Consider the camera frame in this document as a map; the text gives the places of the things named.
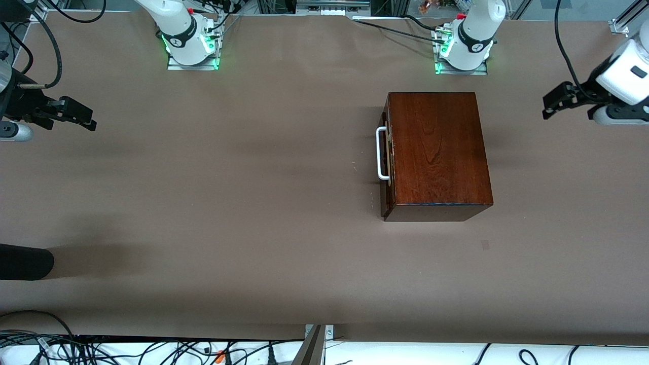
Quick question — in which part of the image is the short black table cable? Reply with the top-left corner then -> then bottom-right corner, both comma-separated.
403,14 -> 449,32

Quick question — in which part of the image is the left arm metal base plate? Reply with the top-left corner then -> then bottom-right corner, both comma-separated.
434,25 -> 489,76

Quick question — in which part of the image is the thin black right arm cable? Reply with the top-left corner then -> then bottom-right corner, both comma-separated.
0,23 -> 33,82

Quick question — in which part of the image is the black cylinder object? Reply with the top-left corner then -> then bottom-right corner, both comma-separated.
0,243 -> 55,281

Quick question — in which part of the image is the small metal bracket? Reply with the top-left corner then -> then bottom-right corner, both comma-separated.
305,324 -> 335,341

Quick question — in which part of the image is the large table cover sheet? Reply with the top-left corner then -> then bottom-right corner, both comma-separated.
0,10 -> 649,346

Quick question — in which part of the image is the aluminium frame post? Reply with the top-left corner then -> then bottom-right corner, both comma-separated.
610,0 -> 649,36

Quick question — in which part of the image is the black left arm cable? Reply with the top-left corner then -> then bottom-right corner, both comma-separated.
554,0 -> 609,104

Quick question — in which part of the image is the grey slanted metal bar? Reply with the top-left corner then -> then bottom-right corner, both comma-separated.
292,324 -> 326,365

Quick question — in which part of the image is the black looped cable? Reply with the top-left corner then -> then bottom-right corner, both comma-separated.
0,310 -> 77,339

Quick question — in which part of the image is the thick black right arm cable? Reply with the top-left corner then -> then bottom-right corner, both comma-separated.
20,0 -> 63,89

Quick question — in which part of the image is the black hanging cable loop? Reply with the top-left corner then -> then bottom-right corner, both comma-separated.
45,0 -> 107,24

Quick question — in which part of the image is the dark wooden drawer cabinet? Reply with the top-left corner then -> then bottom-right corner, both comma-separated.
381,91 -> 494,223

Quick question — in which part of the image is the light wood drawer white handle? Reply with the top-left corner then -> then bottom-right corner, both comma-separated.
376,113 -> 396,201

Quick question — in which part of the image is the long black table cable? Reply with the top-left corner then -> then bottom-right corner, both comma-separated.
352,18 -> 447,45

